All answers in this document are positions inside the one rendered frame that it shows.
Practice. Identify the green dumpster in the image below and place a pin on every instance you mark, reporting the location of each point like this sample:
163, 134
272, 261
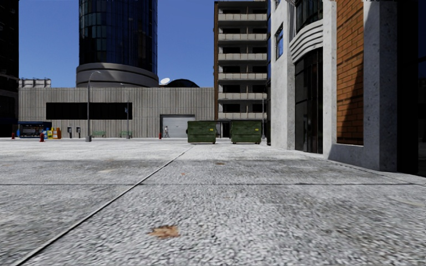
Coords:
201, 132
246, 132

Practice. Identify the person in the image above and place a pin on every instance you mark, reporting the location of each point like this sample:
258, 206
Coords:
166, 132

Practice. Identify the grey street lamp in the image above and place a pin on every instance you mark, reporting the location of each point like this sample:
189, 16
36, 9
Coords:
127, 116
263, 119
88, 113

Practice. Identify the pale concrete building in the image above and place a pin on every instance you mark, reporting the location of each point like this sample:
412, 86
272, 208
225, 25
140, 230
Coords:
149, 99

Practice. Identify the concrete balcony building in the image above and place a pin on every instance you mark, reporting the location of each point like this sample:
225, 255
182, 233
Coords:
241, 66

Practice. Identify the green bench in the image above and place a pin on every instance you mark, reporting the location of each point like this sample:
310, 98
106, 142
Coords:
125, 133
99, 133

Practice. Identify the glass tower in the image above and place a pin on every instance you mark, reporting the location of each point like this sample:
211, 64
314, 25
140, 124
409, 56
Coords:
118, 40

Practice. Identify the pale stone and brick building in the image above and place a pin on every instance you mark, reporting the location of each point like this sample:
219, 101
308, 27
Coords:
366, 83

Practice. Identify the yellow newspaper box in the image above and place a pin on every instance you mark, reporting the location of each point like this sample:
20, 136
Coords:
50, 134

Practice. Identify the blue booth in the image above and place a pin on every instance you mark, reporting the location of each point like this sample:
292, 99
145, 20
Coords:
31, 129

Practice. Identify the dark building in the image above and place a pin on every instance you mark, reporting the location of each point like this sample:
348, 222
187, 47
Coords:
8, 66

